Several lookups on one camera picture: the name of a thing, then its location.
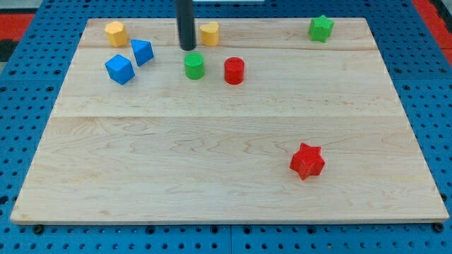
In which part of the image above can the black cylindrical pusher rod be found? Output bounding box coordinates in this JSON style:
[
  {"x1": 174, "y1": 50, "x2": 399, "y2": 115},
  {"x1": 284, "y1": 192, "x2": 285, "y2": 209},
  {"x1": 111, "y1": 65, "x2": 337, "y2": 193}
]
[{"x1": 175, "y1": 0, "x2": 196, "y2": 51}]

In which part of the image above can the blue cube block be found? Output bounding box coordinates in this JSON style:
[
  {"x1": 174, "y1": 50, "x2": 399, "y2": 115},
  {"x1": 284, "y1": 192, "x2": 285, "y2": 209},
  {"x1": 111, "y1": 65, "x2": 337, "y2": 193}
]
[{"x1": 105, "y1": 54, "x2": 135, "y2": 85}]

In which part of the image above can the light wooden board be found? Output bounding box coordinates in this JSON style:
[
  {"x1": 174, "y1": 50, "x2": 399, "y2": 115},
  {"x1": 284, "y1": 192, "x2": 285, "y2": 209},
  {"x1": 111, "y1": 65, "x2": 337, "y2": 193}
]
[{"x1": 11, "y1": 18, "x2": 449, "y2": 225}]

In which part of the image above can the yellow heart block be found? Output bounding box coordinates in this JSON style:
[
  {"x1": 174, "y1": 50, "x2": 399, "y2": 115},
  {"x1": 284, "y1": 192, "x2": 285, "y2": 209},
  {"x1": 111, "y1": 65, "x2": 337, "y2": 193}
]
[{"x1": 200, "y1": 21, "x2": 219, "y2": 47}]

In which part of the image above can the green cylinder block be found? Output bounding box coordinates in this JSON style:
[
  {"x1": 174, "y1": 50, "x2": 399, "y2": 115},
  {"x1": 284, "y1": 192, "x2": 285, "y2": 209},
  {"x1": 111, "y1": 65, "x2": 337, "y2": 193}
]
[{"x1": 184, "y1": 52, "x2": 205, "y2": 80}]

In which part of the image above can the blue triangular prism block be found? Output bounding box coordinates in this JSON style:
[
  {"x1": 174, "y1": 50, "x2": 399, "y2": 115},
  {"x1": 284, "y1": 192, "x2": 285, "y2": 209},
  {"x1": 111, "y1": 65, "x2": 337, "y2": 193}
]
[{"x1": 131, "y1": 40, "x2": 154, "y2": 66}]

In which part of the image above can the red cylinder block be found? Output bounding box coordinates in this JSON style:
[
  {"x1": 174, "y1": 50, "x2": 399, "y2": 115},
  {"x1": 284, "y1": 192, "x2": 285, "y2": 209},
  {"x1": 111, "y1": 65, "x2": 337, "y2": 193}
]
[{"x1": 224, "y1": 57, "x2": 245, "y2": 85}]

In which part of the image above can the yellow hexagonal block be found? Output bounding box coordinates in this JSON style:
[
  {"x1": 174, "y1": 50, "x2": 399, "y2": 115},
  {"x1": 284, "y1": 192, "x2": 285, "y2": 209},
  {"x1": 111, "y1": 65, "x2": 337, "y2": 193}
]
[{"x1": 105, "y1": 21, "x2": 129, "y2": 47}]

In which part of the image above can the green star block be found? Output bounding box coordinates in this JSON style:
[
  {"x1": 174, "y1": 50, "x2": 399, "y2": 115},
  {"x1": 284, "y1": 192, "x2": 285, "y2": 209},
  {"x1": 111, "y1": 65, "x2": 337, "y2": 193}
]
[{"x1": 308, "y1": 15, "x2": 335, "y2": 42}]

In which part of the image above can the red star block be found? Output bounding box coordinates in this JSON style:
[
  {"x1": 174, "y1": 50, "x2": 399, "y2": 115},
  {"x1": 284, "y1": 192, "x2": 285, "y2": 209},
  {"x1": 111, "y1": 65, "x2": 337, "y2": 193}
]
[{"x1": 289, "y1": 143, "x2": 325, "y2": 181}]

